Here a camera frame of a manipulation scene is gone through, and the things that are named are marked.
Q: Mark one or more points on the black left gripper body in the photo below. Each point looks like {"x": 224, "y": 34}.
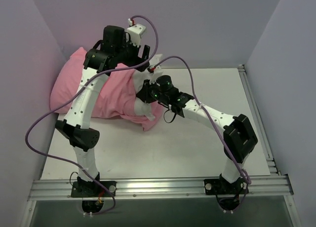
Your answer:
{"x": 142, "y": 56}

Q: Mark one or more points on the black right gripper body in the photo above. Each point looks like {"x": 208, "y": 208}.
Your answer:
{"x": 144, "y": 92}

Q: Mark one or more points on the white pillow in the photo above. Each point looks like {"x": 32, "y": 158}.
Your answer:
{"x": 140, "y": 107}

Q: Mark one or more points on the pink floral pillowcase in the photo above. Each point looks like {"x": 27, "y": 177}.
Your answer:
{"x": 116, "y": 98}

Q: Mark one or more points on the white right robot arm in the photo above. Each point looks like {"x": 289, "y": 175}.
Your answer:
{"x": 236, "y": 133}

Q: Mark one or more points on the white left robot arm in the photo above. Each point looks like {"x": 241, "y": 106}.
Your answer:
{"x": 76, "y": 124}

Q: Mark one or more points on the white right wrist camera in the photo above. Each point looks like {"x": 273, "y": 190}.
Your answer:
{"x": 154, "y": 73}

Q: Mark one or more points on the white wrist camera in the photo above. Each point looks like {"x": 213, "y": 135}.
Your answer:
{"x": 135, "y": 32}
{"x": 154, "y": 73}

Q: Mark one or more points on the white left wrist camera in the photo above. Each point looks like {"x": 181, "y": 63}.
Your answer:
{"x": 135, "y": 32}

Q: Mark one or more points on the aluminium back rail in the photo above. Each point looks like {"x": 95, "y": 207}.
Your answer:
{"x": 241, "y": 66}

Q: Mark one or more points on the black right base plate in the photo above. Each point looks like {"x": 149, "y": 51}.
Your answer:
{"x": 229, "y": 196}

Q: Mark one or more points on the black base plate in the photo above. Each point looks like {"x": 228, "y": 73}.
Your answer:
{"x": 81, "y": 190}
{"x": 229, "y": 196}

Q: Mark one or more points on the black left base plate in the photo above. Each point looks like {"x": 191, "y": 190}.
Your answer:
{"x": 81, "y": 190}

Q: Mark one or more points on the aluminium front rail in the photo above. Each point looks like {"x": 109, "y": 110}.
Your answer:
{"x": 277, "y": 185}

